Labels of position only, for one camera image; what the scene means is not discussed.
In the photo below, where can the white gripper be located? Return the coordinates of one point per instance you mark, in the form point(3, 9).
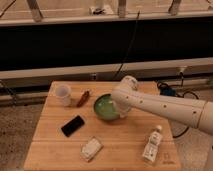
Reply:
point(121, 109)

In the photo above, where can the white labelled bottle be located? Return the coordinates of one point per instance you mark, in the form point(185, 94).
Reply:
point(151, 149)

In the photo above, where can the white wrapped packet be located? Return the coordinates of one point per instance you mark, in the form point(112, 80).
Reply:
point(91, 149)

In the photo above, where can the white plastic cup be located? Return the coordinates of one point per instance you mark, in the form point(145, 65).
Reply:
point(63, 94)

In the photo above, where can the black rectangular box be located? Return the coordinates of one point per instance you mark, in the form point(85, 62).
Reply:
point(72, 126)

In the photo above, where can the green ceramic bowl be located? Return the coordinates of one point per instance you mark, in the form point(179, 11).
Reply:
point(104, 109)

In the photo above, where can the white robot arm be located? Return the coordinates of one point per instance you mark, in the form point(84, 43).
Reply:
point(191, 112)

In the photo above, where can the small brown bottle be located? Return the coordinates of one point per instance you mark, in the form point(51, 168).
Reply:
point(85, 96)

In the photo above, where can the small device on ledge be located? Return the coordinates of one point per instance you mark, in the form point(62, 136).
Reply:
point(105, 10)

